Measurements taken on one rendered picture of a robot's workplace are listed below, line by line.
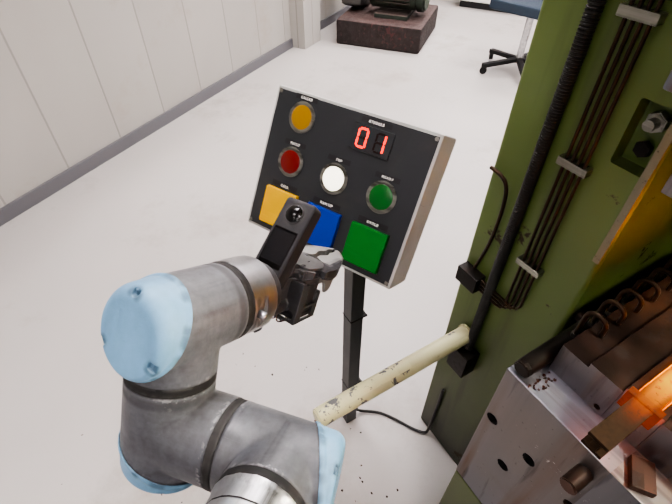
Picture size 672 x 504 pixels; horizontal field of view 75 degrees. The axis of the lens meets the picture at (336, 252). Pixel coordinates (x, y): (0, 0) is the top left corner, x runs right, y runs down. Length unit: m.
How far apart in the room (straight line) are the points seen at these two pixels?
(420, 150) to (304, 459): 0.51
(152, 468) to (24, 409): 1.59
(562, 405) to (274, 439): 0.49
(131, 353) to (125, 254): 2.03
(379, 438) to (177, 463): 1.27
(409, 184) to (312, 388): 1.17
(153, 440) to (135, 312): 0.13
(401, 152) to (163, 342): 0.51
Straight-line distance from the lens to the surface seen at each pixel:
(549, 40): 0.81
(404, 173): 0.76
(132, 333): 0.43
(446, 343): 1.14
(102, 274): 2.40
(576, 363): 0.78
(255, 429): 0.45
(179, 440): 0.47
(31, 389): 2.12
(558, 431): 0.80
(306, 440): 0.44
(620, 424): 0.70
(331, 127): 0.83
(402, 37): 4.57
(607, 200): 0.80
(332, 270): 0.60
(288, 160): 0.87
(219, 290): 0.45
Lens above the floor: 1.56
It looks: 44 degrees down
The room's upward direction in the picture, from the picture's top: straight up
